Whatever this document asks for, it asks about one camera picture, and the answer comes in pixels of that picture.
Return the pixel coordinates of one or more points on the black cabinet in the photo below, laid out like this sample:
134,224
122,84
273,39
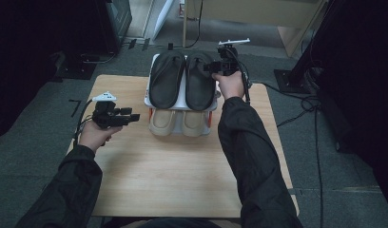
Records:
114,22

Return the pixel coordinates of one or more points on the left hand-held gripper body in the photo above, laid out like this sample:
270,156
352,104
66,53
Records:
106,115

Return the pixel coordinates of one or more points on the white board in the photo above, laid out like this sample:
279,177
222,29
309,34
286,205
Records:
163,17

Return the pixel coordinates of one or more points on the cream clog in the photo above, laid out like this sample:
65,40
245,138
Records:
163,123
192,124

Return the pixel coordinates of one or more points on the grey tape piece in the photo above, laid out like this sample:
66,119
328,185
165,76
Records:
295,191

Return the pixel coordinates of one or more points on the white plastic storage box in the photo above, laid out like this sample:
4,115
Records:
182,101

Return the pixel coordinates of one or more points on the black stand base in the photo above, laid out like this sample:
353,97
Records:
75,68

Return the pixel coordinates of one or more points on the light wooden desk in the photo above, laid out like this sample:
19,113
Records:
265,15

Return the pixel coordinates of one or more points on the person's left hand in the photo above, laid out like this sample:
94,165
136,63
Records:
97,136

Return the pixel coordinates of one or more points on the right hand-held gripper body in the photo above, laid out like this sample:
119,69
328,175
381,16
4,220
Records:
228,63

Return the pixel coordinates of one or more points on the black metal stand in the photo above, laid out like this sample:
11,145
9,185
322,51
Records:
296,76

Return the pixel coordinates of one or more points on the person's right hand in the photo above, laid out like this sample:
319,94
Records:
230,85

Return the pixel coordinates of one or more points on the black slipper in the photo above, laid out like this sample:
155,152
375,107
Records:
166,79
198,85

